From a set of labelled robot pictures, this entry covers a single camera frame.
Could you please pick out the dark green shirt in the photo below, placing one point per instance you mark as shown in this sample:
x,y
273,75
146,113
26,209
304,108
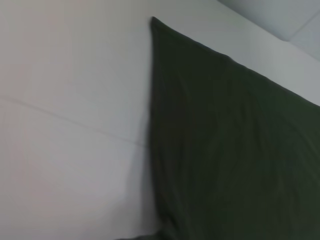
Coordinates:
x,y
225,137

